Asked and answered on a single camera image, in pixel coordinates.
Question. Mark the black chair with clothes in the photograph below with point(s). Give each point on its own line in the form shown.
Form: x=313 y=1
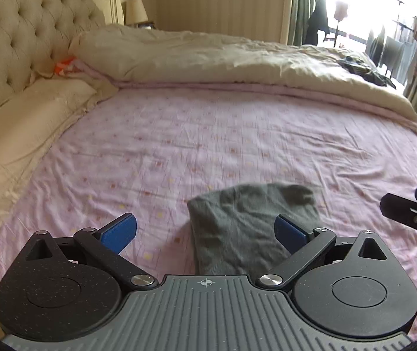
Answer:
x=319 y=21

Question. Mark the orange patterned cloth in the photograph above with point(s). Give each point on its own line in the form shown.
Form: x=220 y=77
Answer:
x=66 y=67

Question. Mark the bedside lamp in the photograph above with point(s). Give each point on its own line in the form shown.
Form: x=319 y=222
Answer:
x=136 y=16

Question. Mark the cream pillow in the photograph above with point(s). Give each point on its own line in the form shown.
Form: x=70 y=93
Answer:
x=30 y=123

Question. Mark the beige duvet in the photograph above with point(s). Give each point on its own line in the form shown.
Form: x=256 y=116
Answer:
x=124 y=54

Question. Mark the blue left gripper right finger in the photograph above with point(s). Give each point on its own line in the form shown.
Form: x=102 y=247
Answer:
x=291 y=236

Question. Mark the grey argyle knit sweater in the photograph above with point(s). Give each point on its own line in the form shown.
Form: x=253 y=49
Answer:
x=233 y=228

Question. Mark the green curtain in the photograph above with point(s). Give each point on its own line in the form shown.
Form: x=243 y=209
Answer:
x=300 y=13

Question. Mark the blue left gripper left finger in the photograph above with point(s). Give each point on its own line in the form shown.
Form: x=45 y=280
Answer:
x=117 y=234

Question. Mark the dark clothes on duvet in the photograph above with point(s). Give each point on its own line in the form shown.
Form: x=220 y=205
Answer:
x=358 y=66

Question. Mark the hanging laundry on rack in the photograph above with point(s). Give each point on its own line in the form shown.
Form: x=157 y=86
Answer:
x=392 y=43

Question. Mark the pink patterned bed sheet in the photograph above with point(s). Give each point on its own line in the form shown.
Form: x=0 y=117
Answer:
x=148 y=151

